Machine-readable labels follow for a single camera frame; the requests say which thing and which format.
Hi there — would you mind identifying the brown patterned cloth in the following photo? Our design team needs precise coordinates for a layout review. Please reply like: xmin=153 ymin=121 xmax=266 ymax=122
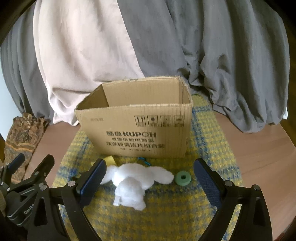
xmin=5 ymin=112 xmax=50 ymax=183

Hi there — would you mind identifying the white plush dog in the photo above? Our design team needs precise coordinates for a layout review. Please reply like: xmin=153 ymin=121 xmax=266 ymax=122
xmin=99 ymin=163 xmax=174 ymax=211

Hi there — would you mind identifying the grey cloth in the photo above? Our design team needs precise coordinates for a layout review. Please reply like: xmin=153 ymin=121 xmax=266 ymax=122
xmin=0 ymin=0 xmax=290 ymax=133

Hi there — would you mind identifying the teal ring toy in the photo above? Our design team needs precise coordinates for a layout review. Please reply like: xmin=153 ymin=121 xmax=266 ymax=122
xmin=174 ymin=171 xmax=191 ymax=186

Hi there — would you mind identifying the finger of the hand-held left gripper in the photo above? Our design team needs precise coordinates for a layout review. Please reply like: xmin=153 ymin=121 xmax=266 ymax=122
xmin=9 ymin=155 xmax=55 ymax=193
xmin=0 ymin=153 xmax=25 ymax=186

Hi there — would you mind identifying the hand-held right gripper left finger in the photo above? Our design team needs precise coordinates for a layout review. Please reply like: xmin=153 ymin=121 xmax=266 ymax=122
xmin=28 ymin=158 xmax=107 ymax=241

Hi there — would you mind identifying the beige cloth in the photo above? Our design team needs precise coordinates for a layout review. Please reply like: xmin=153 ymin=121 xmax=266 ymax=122
xmin=35 ymin=0 xmax=145 ymax=127

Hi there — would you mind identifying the brown cardboard box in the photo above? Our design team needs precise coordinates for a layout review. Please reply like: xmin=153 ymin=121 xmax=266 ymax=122
xmin=74 ymin=76 xmax=193 ymax=158

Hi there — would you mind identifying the yellow blue plaid mat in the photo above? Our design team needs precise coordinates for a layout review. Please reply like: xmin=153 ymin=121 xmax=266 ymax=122
xmin=52 ymin=94 xmax=243 ymax=241

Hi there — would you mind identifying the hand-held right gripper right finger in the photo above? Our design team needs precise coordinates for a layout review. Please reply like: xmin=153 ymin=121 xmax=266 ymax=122
xmin=194 ymin=158 xmax=271 ymax=241

